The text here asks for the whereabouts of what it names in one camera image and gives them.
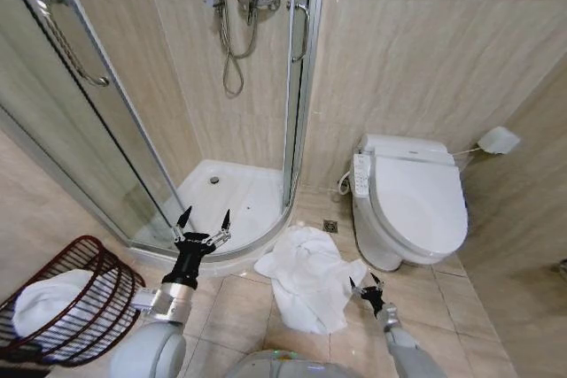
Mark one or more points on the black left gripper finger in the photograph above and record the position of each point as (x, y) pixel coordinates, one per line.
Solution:
(181, 224)
(224, 228)

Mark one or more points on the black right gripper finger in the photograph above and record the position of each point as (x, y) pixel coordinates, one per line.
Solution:
(354, 286)
(376, 281)

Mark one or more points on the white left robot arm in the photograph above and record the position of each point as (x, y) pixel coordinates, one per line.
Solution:
(155, 342)

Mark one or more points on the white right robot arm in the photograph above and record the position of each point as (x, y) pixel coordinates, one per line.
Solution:
(401, 342)

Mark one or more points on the white crumpled towel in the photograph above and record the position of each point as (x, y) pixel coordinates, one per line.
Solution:
(310, 276)

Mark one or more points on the white towel in hamper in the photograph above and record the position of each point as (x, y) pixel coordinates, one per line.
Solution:
(48, 303)

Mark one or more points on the white shower tray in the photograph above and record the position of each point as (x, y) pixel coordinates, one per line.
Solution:
(230, 201)

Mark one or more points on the square floor drain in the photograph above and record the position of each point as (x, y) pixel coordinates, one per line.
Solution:
(330, 225)

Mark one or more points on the white toilet with lid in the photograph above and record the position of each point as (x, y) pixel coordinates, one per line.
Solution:
(407, 210)

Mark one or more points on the white robot front shell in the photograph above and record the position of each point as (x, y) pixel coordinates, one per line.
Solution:
(288, 364)

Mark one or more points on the white bidet control panel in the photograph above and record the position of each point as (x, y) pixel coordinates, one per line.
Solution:
(361, 174)

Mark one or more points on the chrome shower mixer tap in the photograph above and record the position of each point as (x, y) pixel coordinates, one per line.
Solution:
(257, 1)

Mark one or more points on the white wall box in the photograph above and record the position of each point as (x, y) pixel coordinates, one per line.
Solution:
(498, 140)

